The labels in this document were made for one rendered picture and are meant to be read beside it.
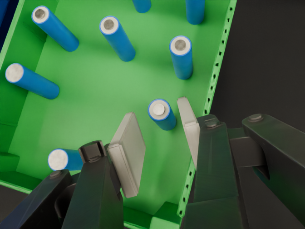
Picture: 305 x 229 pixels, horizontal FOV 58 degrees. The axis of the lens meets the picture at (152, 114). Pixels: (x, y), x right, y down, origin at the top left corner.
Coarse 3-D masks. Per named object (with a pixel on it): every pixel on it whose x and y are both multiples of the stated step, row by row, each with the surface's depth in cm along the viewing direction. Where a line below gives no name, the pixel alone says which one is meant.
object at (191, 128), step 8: (184, 96) 20; (184, 104) 17; (184, 112) 15; (192, 112) 15; (184, 120) 14; (192, 120) 14; (184, 128) 13; (192, 128) 13; (192, 136) 13; (192, 144) 13; (192, 152) 14
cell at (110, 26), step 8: (112, 16) 23; (104, 24) 23; (112, 24) 23; (120, 24) 24; (104, 32) 23; (112, 32) 23; (120, 32) 24; (112, 40) 24; (120, 40) 25; (128, 40) 26; (120, 48) 26; (128, 48) 27; (120, 56) 28; (128, 56) 28
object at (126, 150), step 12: (132, 120) 18; (120, 132) 16; (132, 132) 17; (120, 144) 14; (132, 144) 16; (144, 144) 20; (120, 156) 14; (132, 156) 15; (120, 168) 14; (132, 168) 15; (120, 180) 14; (132, 180) 14; (132, 192) 14
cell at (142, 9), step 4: (132, 0) 29; (136, 0) 28; (140, 0) 28; (144, 0) 28; (148, 0) 29; (136, 4) 28; (140, 4) 28; (144, 4) 29; (148, 4) 29; (136, 8) 29; (140, 8) 29; (144, 8) 29; (148, 8) 30; (140, 12) 30; (144, 12) 30
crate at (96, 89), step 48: (48, 0) 30; (96, 0) 31; (48, 48) 31; (96, 48) 30; (144, 48) 29; (192, 48) 28; (0, 96) 27; (96, 96) 29; (144, 96) 28; (192, 96) 28; (0, 144) 28; (48, 144) 29; (144, 192) 27
